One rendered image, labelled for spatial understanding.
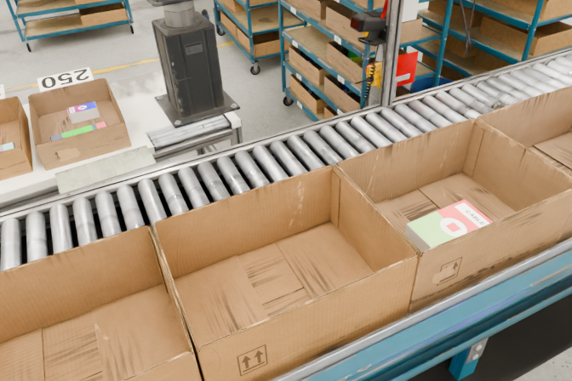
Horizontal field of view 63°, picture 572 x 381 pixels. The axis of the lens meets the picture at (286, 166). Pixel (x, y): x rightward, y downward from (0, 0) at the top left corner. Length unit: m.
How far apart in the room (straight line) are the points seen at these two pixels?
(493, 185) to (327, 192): 0.42
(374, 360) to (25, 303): 0.63
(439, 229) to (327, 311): 0.34
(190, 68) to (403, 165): 0.89
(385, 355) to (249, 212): 0.37
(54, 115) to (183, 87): 0.54
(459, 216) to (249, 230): 0.44
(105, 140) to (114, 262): 0.78
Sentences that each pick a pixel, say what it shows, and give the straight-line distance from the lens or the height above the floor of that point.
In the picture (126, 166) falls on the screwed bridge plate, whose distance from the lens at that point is 1.61.
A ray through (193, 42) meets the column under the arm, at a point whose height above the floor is 1.03.
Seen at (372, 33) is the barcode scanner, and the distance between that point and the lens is 1.72.
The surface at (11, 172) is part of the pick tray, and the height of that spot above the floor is 0.77.
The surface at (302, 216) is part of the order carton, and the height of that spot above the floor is 0.93.
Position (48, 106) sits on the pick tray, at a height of 0.79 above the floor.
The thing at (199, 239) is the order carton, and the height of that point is 0.97.
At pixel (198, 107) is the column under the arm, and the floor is 0.78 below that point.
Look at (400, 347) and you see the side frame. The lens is 0.89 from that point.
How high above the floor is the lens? 1.65
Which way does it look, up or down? 37 degrees down
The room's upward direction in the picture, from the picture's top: 3 degrees counter-clockwise
